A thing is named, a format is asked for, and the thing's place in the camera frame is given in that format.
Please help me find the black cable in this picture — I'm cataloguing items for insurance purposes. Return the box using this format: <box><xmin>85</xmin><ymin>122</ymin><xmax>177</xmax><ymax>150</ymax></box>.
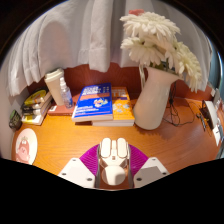
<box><xmin>168</xmin><ymin>81</ymin><xmax>204</xmax><ymax>128</ymax></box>

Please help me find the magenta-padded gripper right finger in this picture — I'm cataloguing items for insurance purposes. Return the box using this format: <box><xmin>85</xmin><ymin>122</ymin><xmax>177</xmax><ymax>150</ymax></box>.
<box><xmin>127</xmin><ymin>143</ymin><xmax>171</xmax><ymax>189</ymax></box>

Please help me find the orange book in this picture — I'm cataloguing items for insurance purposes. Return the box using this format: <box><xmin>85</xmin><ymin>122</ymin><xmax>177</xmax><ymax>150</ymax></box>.
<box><xmin>91</xmin><ymin>86</ymin><xmax>136</xmax><ymax>128</ymax></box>

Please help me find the yellow and white book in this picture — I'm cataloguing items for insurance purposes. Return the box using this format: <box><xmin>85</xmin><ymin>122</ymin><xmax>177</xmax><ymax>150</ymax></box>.
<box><xmin>21</xmin><ymin>104</ymin><xmax>54</xmax><ymax>126</ymax></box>

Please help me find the yellow and black book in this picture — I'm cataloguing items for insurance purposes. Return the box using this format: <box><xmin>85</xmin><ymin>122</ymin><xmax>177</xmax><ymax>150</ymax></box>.
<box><xmin>23</xmin><ymin>88</ymin><xmax>51</xmax><ymax>107</ymax></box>

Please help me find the white computer mouse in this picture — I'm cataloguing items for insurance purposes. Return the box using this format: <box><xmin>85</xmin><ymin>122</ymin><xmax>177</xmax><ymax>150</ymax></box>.
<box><xmin>98</xmin><ymin>137</ymin><xmax>130</xmax><ymax>186</ymax></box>

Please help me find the cream tumbler with lid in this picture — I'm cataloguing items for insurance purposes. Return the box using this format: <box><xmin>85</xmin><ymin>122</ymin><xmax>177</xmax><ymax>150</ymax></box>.
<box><xmin>44</xmin><ymin>68</ymin><xmax>66</xmax><ymax>107</ymax></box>

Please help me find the white curtain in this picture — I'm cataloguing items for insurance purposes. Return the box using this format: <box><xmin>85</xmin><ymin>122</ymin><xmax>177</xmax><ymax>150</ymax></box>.
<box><xmin>6</xmin><ymin>0</ymin><xmax>214</xmax><ymax>98</ymax></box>

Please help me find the white ceramic pitcher vase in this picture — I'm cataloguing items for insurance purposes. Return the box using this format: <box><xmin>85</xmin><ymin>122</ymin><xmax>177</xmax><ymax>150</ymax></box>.
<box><xmin>132</xmin><ymin>64</ymin><xmax>183</xmax><ymax>131</ymax></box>

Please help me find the round pink cartoon mouse pad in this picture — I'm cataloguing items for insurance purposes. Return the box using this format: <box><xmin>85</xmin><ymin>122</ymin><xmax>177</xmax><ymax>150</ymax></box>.
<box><xmin>14</xmin><ymin>127</ymin><xmax>39</xmax><ymax>166</ymax></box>

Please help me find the clear spray bottle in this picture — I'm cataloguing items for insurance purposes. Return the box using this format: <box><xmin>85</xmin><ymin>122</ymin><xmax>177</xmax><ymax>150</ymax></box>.
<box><xmin>59</xmin><ymin>77</ymin><xmax>74</xmax><ymax>109</ymax></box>

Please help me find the dark green mug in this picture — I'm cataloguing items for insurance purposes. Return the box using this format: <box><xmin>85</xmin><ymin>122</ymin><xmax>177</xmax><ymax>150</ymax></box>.
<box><xmin>8</xmin><ymin>109</ymin><xmax>23</xmax><ymax>132</ymax></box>

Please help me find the white flower bouquet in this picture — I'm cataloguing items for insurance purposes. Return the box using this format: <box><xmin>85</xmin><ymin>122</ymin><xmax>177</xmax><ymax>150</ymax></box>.
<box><xmin>119</xmin><ymin>9</ymin><xmax>203</xmax><ymax>94</ymax></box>

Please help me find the maroon flat notebook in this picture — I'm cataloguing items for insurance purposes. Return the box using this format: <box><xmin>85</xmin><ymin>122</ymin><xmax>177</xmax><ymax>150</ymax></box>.
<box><xmin>47</xmin><ymin>103</ymin><xmax>78</xmax><ymax>117</ymax></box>

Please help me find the blue book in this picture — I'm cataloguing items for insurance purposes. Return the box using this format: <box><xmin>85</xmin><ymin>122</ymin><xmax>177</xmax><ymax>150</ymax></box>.
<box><xmin>71</xmin><ymin>82</ymin><xmax>114</xmax><ymax>123</ymax></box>

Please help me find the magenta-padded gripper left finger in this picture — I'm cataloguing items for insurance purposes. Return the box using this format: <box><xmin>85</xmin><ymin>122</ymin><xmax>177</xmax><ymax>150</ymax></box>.
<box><xmin>57</xmin><ymin>143</ymin><xmax>102</xmax><ymax>189</ymax></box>

